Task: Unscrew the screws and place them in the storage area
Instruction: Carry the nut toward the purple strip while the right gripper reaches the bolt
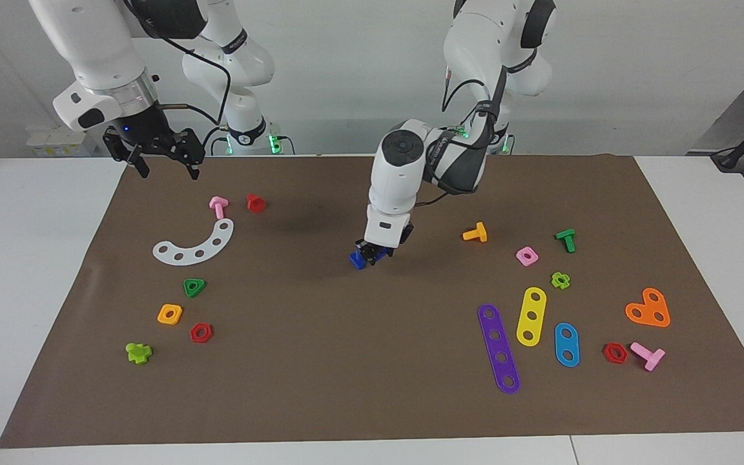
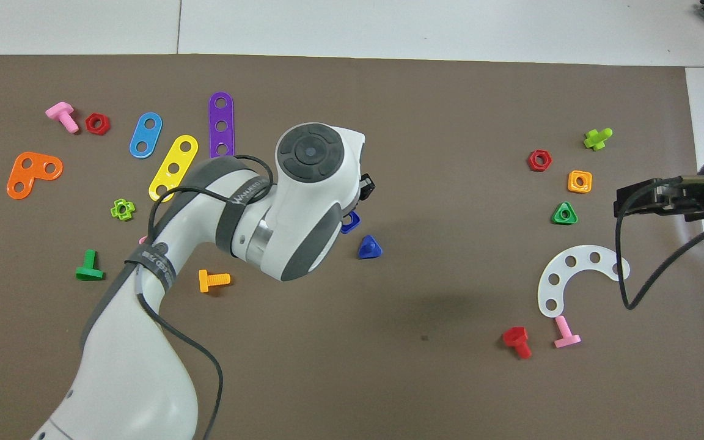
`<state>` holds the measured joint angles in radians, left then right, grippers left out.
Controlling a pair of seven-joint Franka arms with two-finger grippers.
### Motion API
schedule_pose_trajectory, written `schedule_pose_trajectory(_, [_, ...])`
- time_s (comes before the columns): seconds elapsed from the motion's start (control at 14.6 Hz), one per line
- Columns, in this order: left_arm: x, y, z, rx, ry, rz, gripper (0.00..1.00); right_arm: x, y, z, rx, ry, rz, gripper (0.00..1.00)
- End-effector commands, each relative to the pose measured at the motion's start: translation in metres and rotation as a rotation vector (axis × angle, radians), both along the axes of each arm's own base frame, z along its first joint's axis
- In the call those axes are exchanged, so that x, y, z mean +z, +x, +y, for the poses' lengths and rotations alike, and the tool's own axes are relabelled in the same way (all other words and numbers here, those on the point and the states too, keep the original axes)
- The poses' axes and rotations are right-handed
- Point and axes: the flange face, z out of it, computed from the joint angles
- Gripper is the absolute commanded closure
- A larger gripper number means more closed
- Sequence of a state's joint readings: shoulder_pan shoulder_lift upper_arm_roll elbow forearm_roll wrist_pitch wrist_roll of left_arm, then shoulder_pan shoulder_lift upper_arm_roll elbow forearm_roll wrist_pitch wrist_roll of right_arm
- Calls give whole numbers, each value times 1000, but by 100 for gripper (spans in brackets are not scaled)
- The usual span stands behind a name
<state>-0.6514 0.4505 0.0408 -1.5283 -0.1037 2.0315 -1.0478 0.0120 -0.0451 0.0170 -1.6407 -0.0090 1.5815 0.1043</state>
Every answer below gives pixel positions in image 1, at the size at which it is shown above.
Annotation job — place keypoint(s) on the brown table mat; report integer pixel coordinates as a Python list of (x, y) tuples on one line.
[(346, 361)]

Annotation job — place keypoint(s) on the blue two-hole toy strip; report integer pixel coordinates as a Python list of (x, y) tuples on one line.
[(567, 345)]

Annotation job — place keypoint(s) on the orange square toy nut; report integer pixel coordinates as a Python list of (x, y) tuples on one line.
[(162, 318)]

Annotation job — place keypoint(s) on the dark green toy bolt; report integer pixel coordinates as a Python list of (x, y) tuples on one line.
[(566, 239)]

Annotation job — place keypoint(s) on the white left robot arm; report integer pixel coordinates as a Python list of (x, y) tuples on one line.
[(398, 174)]

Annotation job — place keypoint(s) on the purple four-hole toy strip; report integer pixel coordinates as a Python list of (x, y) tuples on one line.
[(498, 347)]

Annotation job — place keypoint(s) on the white curved toy strip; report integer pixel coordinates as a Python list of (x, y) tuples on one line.
[(190, 256)]

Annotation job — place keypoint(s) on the yellow three-hole toy strip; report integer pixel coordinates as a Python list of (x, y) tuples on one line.
[(532, 307)]

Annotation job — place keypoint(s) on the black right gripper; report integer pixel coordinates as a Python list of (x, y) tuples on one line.
[(146, 132)]

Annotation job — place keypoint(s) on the green cross toy nut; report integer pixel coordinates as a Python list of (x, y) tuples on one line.
[(566, 284)]

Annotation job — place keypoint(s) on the red toy bolt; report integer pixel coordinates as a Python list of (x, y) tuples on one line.
[(256, 203)]

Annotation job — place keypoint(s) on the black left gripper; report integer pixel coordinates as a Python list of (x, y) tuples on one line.
[(405, 234)]

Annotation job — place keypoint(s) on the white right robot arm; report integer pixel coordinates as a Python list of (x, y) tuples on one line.
[(94, 45)]

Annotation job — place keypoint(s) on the pink toy bolt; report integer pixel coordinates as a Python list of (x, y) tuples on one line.
[(218, 206), (648, 355)]

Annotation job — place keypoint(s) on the white boxes behind table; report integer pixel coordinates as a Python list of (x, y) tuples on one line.
[(55, 145)]

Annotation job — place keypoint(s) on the orange-yellow toy bolt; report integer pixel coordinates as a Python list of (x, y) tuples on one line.
[(475, 232)]

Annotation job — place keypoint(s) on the pink square toy nut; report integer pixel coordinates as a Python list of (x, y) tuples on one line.
[(520, 261)]

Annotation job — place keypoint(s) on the blue square toy nut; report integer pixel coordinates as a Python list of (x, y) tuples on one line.
[(358, 261)]

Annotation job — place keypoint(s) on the red hexagonal toy nut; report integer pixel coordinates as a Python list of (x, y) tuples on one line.
[(193, 336), (607, 355)]

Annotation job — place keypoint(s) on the green triangular toy nut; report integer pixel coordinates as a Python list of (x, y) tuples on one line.
[(186, 282)]

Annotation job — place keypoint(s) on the orange angled toy plate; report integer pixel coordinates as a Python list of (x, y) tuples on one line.
[(647, 309)]

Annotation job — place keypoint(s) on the lime green toy bolt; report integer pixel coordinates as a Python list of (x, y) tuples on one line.
[(136, 354)]

